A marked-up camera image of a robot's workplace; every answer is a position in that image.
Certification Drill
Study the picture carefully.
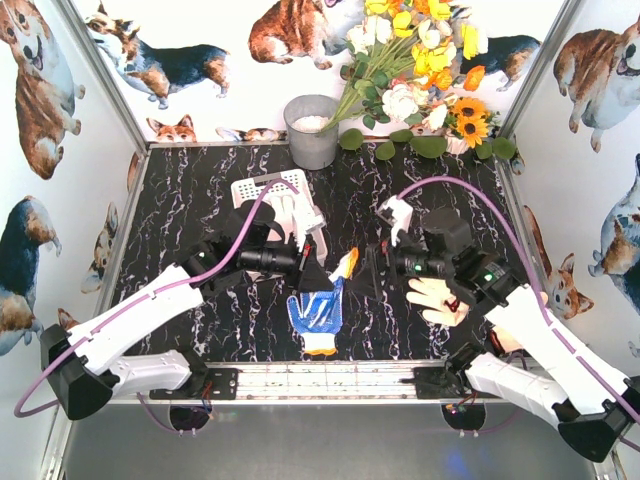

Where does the yellow dotted work glove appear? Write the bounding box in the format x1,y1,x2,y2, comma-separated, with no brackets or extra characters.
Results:
266,191,326,241

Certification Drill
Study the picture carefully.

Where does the blue dotted work glove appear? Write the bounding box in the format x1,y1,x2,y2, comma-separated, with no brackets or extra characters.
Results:
286,289,343,356

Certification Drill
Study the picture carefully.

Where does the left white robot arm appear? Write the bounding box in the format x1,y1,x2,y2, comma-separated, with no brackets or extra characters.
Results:
40,201,333,420

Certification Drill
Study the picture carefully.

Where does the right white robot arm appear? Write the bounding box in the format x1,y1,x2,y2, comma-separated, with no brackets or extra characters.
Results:
351,199,639,463

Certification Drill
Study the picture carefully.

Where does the white plastic storage basket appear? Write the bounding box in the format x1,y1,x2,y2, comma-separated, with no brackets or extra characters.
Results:
231,169,328,265

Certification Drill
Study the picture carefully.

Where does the grey metal bucket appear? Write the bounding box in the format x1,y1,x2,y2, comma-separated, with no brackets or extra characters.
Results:
283,94,338,170

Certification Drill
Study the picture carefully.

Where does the sunflower pot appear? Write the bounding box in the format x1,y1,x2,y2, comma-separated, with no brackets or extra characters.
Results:
443,97,500,155

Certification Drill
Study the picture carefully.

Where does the artificial flower bouquet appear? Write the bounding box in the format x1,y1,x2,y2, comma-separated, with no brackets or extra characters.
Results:
325,1,489,129

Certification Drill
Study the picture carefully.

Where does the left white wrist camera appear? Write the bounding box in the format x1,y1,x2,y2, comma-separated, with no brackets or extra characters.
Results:
282,194,326,252

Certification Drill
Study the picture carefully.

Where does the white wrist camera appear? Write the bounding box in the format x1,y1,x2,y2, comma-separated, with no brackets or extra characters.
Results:
377,195,413,247
282,194,326,252

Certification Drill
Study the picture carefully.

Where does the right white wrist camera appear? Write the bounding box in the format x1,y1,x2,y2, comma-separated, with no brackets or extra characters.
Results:
377,195,413,247

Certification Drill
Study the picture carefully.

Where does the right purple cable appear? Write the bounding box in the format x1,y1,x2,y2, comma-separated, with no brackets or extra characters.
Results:
394,174,640,451

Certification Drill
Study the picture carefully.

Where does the purple cable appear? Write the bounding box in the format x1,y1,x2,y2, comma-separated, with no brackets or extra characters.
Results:
394,174,640,451
13,178,302,435

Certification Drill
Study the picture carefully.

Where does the front aluminium rail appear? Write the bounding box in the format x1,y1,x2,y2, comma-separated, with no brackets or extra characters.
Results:
114,360,481,405

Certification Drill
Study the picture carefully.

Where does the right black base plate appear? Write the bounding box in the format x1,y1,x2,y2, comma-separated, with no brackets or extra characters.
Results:
400,367,466,400

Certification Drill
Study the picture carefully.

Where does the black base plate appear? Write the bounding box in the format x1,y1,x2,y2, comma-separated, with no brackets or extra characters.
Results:
400,367,466,400
149,367,240,401

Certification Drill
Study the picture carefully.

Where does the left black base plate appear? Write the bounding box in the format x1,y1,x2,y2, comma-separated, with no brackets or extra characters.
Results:
149,367,240,401

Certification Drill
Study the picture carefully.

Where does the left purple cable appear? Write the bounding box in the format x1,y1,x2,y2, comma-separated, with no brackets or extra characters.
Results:
13,178,302,435

